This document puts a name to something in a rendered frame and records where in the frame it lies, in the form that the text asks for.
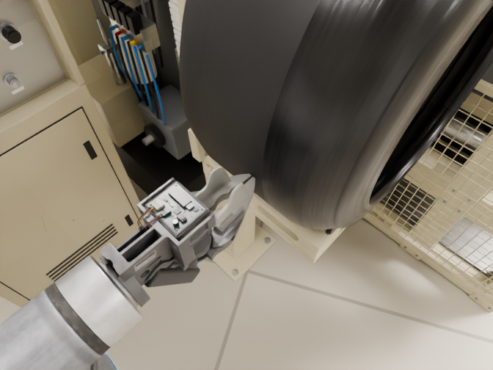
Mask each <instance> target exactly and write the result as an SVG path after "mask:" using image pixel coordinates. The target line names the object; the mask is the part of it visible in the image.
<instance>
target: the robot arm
mask: <svg viewBox="0 0 493 370"><path fill-rule="evenodd" d="M165 188H166V189H165ZM163 189H164V190H163ZM162 190H163V191H162ZM254 190H255V178H254V177H253V176H252V175H250V174H249V173H248V174H240V175H234V176H230V177H229V175H228V174H227V172H226V170H225V169H224V168H223V167H217V168H216V169H215V170H213V171H212V172H211V174H210V175H209V178H208V182H207V184H206V185H205V187H204V188H203V189H202V190H200V191H197V192H190V191H189V190H188V189H187V188H185V187H184V186H183V185H182V184H181V183H179V182H178V181H175V179H174V178H173V177H172V178H171V179H169V180H168V182H166V183H165V184H163V185H162V186H160V187H159V188H158V189H157V190H156V191H154V192H153V193H151V194H150V195H148V196H147V197H146V198H145V199H144V200H142V201H141V202H139V203H138V204H137V205H136V206H137V208H138V209H139V213H140V214H141V217H140V218H139V220H138V221H137V224H138V226H139V229H138V230H137V231H135V232H134V233H132V234H131V235H130V236H129V237H128V238H127V239H125V240H124V241H123V242H121V243H120V244H119V245H117V246H116V247H114V246H113V245H112V244H111V243H108V244H107V245H106V246H105V247H104V248H102V249H101V250H99V253H100V254H101V255H102V256H101V257H100V258H99V259H100V260H102V261H101V262H100V263H98V262H97V261H96V260H95V259H94V257H93V256H92V255H88V256H87V257H86V258H85V259H84V260H82V261H81V262H80V263H78V264H77V265H75V266H74V267H73V268H72V269H71V270H69V271H67V272H66V273H65V274H64V275H63V276H61V277H60V278H59V279H58V280H56V281H55V282H54V283H52V284H51V285H50V286H49V287H48V288H46V289H44V290H43V291H42V292H40V293H39V294H38V295H37V296H36V297H34V298H33V299H32V300H30V301H29V302H27V303H26V304H25V305H24V306H23V307H21V308H20V309H19V310H17V311H16V312H14V314H12V315H11V316H10V317H8V318H7V319H5V320H4V321H3V322H2V323H1V324H0V370H118V368H117V366H116V365H115V363H114V361H113V360H112V359H111V358H110V357H109V356H108V355H107V354H106V353H105V352H106V351H107V350H108V349H109V348H110V347H112V346H114V345H115V344H116V343H117V342H118V341H119V340H120V339H121V338H122V337H123V336H124V335H125V334H126V333H127V332H128V331H130V330H131V329H132V328H133V327H134V326H135V325H136V324H137V323H139V322H140V321H141V320H142V318H143V315H142V313H141V312H140V311H139V310H138V308H137V306H138V305H140V306H141V307H142V306H143V305H144V304H145V303H146V302H148V301H149V300H150V297H149V295H148V294H147V292H146V291H145V290H144V289H143V288H142V286H143V285H144V284H145V285H146V287H148V288H150V287H156V286H169V285H175V284H182V283H191V282H193V280H194V279H195V278H196V276H197V275H198V274H199V273H200V268H199V267H198V265H197V264H198V263H199V262H201V261H204V260H205V259H206V258H209V259H210V260H213V259H214V258H215V256H216V255H217V254H219V253H220V252H221V251H223V250H225V249H226V248H227V247H228V246H229V245H230V244H231V243H232V242H233V240H234V239H235V237H236V235H237V233H238V230H239V228H240V227H241V223H242V222H243V220H244V216H245V214H246V212H247V209H248V207H249V204H250V202H251V199H252V196H253V194H254ZM161 191H162V192H161ZM159 192H160V193H159ZM158 193H159V194H158ZM155 195H156V196H155ZM154 196H155V197H154ZM152 197H153V199H151V198H152ZM150 199H151V200H150ZM226 199H228V201H227V203H226V205H225V206H224V207H221V208H218V209H217V210H216V207H217V206H218V204H219V203H221V202H222V201H223V200H226ZM149 200H150V201H149ZM215 210H216V211H215ZM142 219H143V221H144V223H145V224H144V225H143V226H140V225H139V222H140V221H141V220H142ZM212 227H213V230H212Z"/></svg>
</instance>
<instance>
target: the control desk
mask: <svg viewBox="0 0 493 370"><path fill-rule="evenodd" d="M139 202H140V201H139V198H138V197H137V195H136V192H135V190H134V188H133V186H132V184H131V181H130V179H129V177H128V175H127V172H126V171H125V168H124V166H123V163H122V162H121V160H120V157H119V155H118V153H117V151H116V149H115V147H114V144H113V142H112V140H111V138H110V136H109V133H108V131H107V130H106V127H105V125H104V123H103V121H102V118H101V116H100V114H99V112H98V109H97V107H96V105H95V103H94V101H93V99H92V96H91V95H90V92H89V90H88V88H87V86H86V84H85V81H84V78H83V76H82V74H81V71H80V70H79V68H78V65H77V64H76V61H75V59H74V57H73V55H72V52H71V50H70V48H69V46H68V44H67V41H66V39H65V37H64V35H63V33H62V30H61V29H60V27H59V24H58V22H57V20H56V17H55V15H54V13H53V11H52V9H51V6H50V4H49V3H48V0H0V297H3V298H5V299H6V300H8V301H10V302H12V303H13V304H15V305H17V306H19V307H20V308H21V307H23V306H24V305H25V304H26V303H27V302H29V301H30V300H32V299H33V298H34V297H36V296H37V295H38V294H39V293H40V292H42V291H43V290H44V289H46V288H48V287H49V286H50V285H51V284H52V283H54V282H55V281H56V280H58V279H59V278H60V277H61V276H63V275H64V274H65V273H66V272H67V271H69V270H71V269H72V268H73V267H74V266H75V265H77V264H78V263H80V262H81V261H82V260H84V259H85V258H86V257H87V256H88V255H92V256H93V257H94V259H95V260H96V261H97V262H98V263H100V262H101V261H102V260H100V259H99V258H100V257H101V256H102V255H101V254H100V253H99V250H101V249H102V248H104V247H105V246H106V245H107V244H108V243H111V244H112V245H113V246H114V247H116V246H117V245H119V244H120V243H121V242H123V241H124V240H125V239H127V238H128V237H129V236H130V235H131V234H132V233H134V232H135V231H137V230H138V229H139V226H138V224H137V221H138V220H139V218H140V217H141V214H140V213H139V209H138V208H137V206H136V205H137V204H138V203H139Z"/></svg>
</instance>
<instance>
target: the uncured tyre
mask: <svg viewBox="0 0 493 370"><path fill-rule="evenodd" d="M492 63H493V0H186V2H185V7H184V11H183V21H182V29H181V37H180V56H179V78H180V94H181V98H182V103H183V108H184V112H185V115H186V119H187V120H188V123H189V125H190V128H191V130H192V131H193V133H194V135H195V137H196V138H197V139H198V141H199V142H200V144H201V146H202V147H203V148H204V150H205V152H206V153H207V154H208V155H209V156H210V157H211V158H212V159H213V160H214V161H215V162H217V163H218V164H219V165H221V166H222V167H223V168H225V169H226V171H228V172H229V173H230V174H232V175H240V174H248V173H249V174H250V175H252V176H253V177H254V178H255V190H254V193H255V194H256V195H258V196H259V197H261V198H262V199H263V200H264V201H266V202H267V203H268V204H269V205H270V206H272V207H273V208H274V209H276V210H277V211H278V212H279V213H281V215H283V216H284V217H285V218H287V219H288V220H290V221H291V222H294V223H296V224H297V225H300V226H303V227H305V228H308V229H310V230H313V231H315V230H325V229H335V228H348V227H350V226H352V225H353V224H355V223H356V222H358V221H359V220H360V219H362V218H363V217H364V216H365V215H366V214H367V213H368V212H369V211H370V210H371V209H372V208H373V207H374V206H375V205H376V204H377V203H379V202H380V201H381V200H382V199H383V198H384V197H385V196H386V195H387V194H388V193H389V192H390V191H391V190H392V189H393V188H394V187H395V186H396V185H397V184H398V183H399V182H400V181H401V180H402V179H403V177H404V176H405V175H406V174H407V173H408V172H409V171H410V170H411V169H412V168H413V166H414V165H415V164H416V163H417V161H418V160H419V159H420V158H421V156H422V155H423V154H424V153H425V152H426V151H427V150H428V148H429V147H430V146H431V144H432V143H433V142H434V140H435V139H436V138H437V137H438V136H439V134H440V133H441V132H442V130H443V129H444V128H445V126H446V125H447V124H448V123H449V122H450V120H451V119H452V117H453V116H454V115H455V113H456V112H457V111H458V110H459V108H460V107H461V105H462V104H463V103H464V102H465V100H466V99H467V97H468V96H469V95H470V93H471V92H472V91H473V89H474V88H475V86H476V85H477V84H478V82H479V81H480V80H481V78H482V77H483V75H484V74H485V72H486V71H487V70H488V68H489V67H490V65H491V64H492Z"/></svg>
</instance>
